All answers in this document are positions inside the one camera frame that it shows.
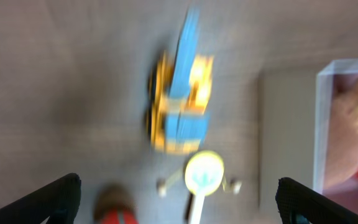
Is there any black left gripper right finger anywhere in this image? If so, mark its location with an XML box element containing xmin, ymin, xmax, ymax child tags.
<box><xmin>275</xmin><ymin>177</ymin><xmax>358</xmax><ymax>224</ymax></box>

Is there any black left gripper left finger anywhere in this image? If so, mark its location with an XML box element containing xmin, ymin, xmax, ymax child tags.
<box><xmin>0</xmin><ymin>173</ymin><xmax>81</xmax><ymax>223</ymax></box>

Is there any brown plush toy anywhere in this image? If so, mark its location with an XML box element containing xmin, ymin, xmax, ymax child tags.
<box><xmin>325</xmin><ymin>75</ymin><xmax>358</xmax><ymax>184</ymax></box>

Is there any yellow and blue toy truck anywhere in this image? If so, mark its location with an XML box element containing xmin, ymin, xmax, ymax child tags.
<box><xmin>145</xmin><ymin>8</ymin><xmax>214</xmax><ymax>154</ymax></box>

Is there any orange toy ball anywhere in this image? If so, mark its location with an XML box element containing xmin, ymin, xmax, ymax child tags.
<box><xmin>99</xmin><ymin>210</ymin><xmax>139</xmax><ymax>224</ymax></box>

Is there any white box pink inside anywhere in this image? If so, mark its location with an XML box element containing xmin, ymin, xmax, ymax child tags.
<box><xmin>313</xmin><ymin>58</ymin><xmax>358</xmax><ymax>214</ymax></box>

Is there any wooden cat rattle drum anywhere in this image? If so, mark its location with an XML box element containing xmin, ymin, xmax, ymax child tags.
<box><xmin>157</xmin><ymin>151</ymin><xmax>242</xmax><ymax>224</ymax></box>

